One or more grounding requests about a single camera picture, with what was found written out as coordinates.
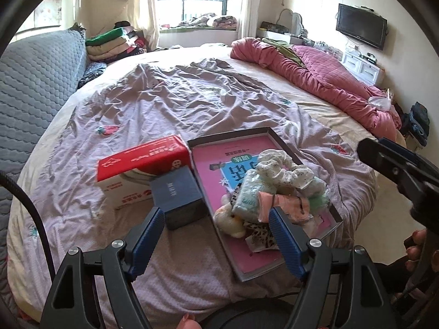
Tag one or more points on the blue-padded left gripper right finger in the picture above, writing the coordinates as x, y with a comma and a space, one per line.
291, 240

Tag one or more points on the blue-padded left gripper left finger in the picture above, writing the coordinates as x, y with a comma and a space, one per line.
141, 242

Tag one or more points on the leopard print cloth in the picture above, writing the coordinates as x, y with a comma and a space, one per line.
260, 238

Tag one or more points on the green floral tissue pack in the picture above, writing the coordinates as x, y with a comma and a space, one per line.
246, 205

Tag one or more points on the white patterned scrunchie cloth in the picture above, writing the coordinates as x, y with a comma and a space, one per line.
279, 169

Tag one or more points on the green round soft ball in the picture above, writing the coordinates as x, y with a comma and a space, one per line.
318, 203

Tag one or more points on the cream plush toy pink bow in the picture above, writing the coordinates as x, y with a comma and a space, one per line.
226, 221

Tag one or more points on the person right hand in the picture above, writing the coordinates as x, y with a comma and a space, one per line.
414, 252

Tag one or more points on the person left hand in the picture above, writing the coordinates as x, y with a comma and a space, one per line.
188, 322

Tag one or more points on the dark clothes on floor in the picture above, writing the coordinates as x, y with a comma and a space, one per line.
416, 123

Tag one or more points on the mauve wrinkled bed sheet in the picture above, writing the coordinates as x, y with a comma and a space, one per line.
128, 106

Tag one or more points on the dark blue small box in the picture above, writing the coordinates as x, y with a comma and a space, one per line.
179, 197

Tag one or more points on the red white carton box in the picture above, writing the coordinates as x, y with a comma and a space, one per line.
125, 177

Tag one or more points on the clear plastic bag on comforter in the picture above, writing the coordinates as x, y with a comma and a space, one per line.
380, 103

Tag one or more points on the pink book tray box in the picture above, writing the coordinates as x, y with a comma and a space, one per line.
241, 175

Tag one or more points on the white drawer cabinet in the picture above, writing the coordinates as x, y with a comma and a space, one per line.
364, 71

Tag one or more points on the pink quilted comforter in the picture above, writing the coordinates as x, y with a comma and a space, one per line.
322, 75

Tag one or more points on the grey quilted headboard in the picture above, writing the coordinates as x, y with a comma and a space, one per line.
38, 74

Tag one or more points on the stack of folded clothes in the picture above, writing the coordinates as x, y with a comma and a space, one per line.
120, 42

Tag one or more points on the clothes pile on windowsill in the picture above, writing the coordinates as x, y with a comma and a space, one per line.
208, 20

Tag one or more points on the black wall television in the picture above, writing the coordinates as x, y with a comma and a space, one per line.
363, 25

